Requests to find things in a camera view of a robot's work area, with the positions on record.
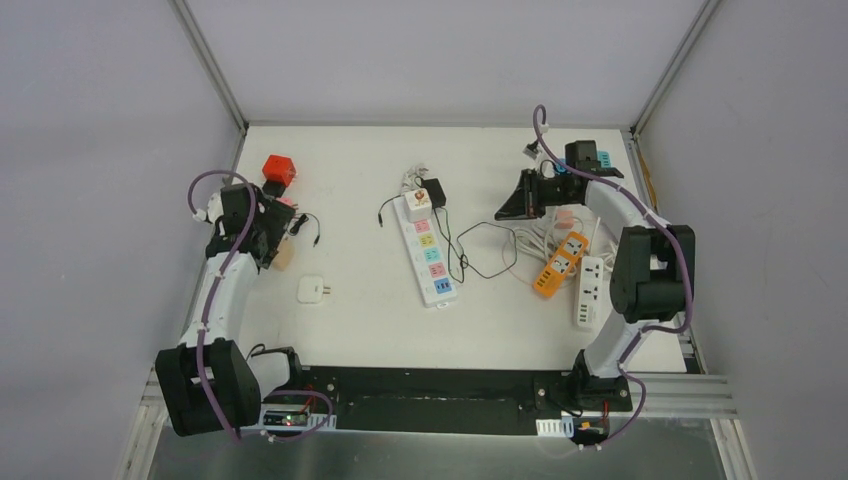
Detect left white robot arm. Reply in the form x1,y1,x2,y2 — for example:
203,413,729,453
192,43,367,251
155,184,305,437

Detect black power adapter brick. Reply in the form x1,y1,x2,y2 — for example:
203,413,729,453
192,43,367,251
421,178,447,209

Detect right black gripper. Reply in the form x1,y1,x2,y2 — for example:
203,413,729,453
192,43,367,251
496,169,580,221

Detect small black adapter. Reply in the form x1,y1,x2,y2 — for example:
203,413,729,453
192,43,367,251
288,213,310,236

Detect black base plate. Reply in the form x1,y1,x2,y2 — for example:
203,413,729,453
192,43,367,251
256,366,632,436

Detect long white power strip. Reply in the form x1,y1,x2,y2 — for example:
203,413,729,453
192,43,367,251
391,164,458,309

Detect teal power strip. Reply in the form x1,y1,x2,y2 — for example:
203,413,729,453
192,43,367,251
594,151,613,176

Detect white flat plug adapter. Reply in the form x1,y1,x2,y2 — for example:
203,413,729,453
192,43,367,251
296,274,331,305

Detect white power strip cable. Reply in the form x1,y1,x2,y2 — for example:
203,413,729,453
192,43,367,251
513,221,574,266

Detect pink plug adapter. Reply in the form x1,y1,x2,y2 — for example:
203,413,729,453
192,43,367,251
553,210,576,229

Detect tan cube adapter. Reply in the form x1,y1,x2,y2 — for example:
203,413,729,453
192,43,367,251
271,238,295,271

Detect red cube plug adapter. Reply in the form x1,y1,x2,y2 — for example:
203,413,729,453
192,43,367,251
262,155,297,187

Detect orange power strip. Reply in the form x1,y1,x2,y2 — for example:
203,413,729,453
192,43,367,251
533,232,589,298

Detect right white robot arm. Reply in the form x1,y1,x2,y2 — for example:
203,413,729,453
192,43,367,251
494,140,695,410

